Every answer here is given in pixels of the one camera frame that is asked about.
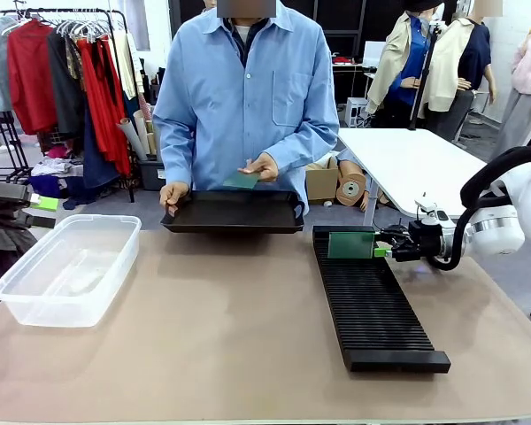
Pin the left gripper black green-tipped finger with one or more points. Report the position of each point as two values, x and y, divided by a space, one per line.
46 203
31 220

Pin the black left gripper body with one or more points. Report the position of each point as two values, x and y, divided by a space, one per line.
4 194

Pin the right gripper black green-tipped finger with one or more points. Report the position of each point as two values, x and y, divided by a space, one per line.
391 234
386 252

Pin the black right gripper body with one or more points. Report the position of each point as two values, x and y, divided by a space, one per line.
420 243

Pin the green PCB board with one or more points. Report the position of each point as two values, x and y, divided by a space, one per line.
242 180
350 245

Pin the black plastic tray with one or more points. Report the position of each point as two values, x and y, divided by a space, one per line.
234 214

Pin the person's right forearm, blue sleeve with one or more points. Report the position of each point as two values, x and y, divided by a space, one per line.
172 150

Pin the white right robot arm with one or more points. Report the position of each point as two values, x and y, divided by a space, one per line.
500 230

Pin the person's left forearm, blue sleeve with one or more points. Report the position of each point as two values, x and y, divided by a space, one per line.
307 144

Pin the person's right hand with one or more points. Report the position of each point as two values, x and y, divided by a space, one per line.
173 193

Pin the person's left hand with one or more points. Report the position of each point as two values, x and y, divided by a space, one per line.
263 166

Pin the pile of clothes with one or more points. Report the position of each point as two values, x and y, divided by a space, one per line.
55 170

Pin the dark grey cloth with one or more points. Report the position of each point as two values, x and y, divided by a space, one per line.
4 248

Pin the black slotted PCB rack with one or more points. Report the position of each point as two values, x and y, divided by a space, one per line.
371 301

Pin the clear plastic storage box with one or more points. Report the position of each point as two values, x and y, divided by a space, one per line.
66 270

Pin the cardboard spool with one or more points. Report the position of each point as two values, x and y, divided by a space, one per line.
351 186

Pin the blue denim garment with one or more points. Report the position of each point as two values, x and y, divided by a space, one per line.
97 159

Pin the white table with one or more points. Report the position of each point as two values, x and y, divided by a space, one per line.
407 159

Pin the cardboard box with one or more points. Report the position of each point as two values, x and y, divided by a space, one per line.
320 181

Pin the black clothes rack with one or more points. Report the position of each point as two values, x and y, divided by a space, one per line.
128 133

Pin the grey storage bin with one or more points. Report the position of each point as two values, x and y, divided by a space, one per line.
152 175

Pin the red dress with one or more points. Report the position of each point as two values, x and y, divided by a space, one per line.
102 106

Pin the bundle of paper rolls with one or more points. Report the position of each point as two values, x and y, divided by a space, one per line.
137 133

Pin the dark grey jacket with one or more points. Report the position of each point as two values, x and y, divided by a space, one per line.
66 88

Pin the red shirt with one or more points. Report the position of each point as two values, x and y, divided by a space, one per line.
31 75

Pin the white cube shelf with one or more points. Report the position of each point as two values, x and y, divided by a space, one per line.
357 111

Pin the black tripod pole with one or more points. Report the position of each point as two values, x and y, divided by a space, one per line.
425 79

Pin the cream garment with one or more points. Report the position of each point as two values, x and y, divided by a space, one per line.
126 66

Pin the mannequin in beige coat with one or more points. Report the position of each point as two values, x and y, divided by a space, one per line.
396 66

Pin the mannequin in cream navy top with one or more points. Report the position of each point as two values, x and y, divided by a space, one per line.
460 66

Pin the mannequin in pink top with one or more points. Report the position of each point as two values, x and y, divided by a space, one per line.
524 88

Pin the person in blue shirt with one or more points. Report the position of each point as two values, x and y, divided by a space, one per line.
248 102

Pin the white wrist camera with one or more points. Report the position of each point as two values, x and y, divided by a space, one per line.
431 212

